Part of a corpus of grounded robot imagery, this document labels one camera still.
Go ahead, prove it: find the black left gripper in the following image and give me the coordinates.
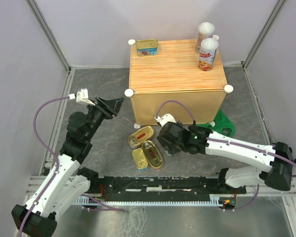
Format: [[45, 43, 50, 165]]
[[85, 96, 125, 141]]

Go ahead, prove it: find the gold oval fish tin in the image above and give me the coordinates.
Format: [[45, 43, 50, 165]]
[[142, 140, 163, 169]]

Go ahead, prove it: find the oval red fish tin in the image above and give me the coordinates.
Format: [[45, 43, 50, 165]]
[[128, 126, 154, 149]]

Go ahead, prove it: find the wooden cube cabinet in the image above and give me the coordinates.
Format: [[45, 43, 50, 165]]
[[125, 39, 233, 125]]

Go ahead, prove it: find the blue rectangular luncheon meat tin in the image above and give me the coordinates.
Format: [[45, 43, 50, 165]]
[[136, 39, 158, 56]]

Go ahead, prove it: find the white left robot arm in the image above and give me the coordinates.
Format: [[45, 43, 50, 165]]
[[11, 93, 124, 237]]

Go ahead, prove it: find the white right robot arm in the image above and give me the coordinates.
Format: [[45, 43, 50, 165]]
[[157, 121, 295, 193]]

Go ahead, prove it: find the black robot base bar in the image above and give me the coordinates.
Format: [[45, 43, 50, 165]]
[[89, 176, 246, 201]]

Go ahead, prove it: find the gold rectangular meat tin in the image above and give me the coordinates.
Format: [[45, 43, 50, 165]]
[[132, 148, 148, 170]]

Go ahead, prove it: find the green cloth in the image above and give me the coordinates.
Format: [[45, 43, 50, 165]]
[[197, 110, 236, 137]]

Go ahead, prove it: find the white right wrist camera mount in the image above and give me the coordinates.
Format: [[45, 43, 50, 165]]
[[154, 114, 176, 127]]

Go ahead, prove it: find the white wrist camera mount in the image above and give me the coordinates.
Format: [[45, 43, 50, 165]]
[[154, 114, 176, 127], [69, 88, 95, 106]]

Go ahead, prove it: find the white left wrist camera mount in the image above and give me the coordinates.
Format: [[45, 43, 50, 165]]
[[69, 88, 95, 106]]

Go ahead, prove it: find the grey slotted cable duct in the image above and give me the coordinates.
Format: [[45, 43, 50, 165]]
[[73, 196, 222, 207]]

